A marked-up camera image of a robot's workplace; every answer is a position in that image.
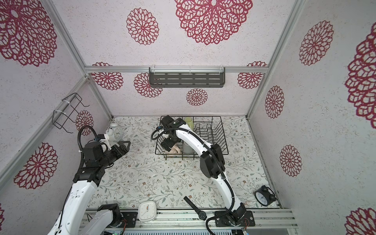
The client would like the light green mug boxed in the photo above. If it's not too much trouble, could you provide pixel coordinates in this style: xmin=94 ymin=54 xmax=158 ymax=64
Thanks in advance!
xmin=184 ymin=117 xmax=194 ymax=130

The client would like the white square clock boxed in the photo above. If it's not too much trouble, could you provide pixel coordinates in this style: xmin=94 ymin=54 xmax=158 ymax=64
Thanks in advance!
xmin=138 ymin=201 xmax=157 ymax=222

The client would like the pink lilac mug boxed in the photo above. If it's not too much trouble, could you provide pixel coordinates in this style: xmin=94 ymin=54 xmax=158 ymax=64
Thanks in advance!
xmin=170 ymin=146 xmax=181 ymax=154

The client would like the black twin-bell alarm clock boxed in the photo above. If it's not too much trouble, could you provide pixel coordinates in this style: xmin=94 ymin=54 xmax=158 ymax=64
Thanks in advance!
xmin=254 ymin=185 xmax=277 ymax=207

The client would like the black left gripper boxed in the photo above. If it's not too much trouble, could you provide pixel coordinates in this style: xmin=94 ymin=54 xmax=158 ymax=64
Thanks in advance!
xmin=99 ymin=140 xmax=131 ymax=169

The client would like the grey cream mug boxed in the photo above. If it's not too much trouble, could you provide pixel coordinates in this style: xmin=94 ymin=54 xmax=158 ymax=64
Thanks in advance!
xmin=183 ymin=142 xmax=195 ymax=155

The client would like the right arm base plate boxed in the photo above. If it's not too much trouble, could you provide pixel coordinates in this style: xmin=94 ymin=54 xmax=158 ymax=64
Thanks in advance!
xmin=215 ymin=211 xmax=256 ymax=228

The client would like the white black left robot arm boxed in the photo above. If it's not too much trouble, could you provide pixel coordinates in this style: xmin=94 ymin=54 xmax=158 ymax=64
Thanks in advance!
xmin=49 ymin=125 xmax=131 ymax=235

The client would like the black wire dish rack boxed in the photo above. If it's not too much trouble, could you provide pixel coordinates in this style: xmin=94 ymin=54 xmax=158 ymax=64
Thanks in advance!
xmin=151 ymin=115 xmax=229 ymax=159

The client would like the black wire wall holder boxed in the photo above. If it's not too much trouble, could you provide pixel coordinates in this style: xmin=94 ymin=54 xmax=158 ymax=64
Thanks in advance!
xmin=51 ymin=93 xmax=89 ymax=134

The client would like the grey wall shelf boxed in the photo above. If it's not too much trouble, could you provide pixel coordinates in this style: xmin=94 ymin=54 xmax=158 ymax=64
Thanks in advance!
xmin=148 ymin=67 xmax=226 ymax=88

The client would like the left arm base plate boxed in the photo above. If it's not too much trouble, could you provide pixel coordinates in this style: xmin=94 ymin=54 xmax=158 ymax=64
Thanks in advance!
xmin=119 ymin=211 xmax=138 ymax=229

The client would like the black wristwatch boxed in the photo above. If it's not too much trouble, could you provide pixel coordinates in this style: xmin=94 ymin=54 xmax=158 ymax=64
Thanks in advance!
xmin=184 ymin=196 xmax=207 ymax=221

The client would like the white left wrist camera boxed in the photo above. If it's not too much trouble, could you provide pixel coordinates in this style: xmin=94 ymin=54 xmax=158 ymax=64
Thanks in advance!
xmin=98 ymin=134 xmax=111 ymax=152

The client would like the white twin-bell alarm clock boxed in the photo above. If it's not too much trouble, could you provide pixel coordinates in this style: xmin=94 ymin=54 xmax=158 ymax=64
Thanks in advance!
xmin=106 ymin=122 xmax=123 ymax=142

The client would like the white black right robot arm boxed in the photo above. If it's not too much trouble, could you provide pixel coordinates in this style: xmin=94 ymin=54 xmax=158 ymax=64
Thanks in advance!
xmin=151 ymin=115 xmax=246 ymax=226

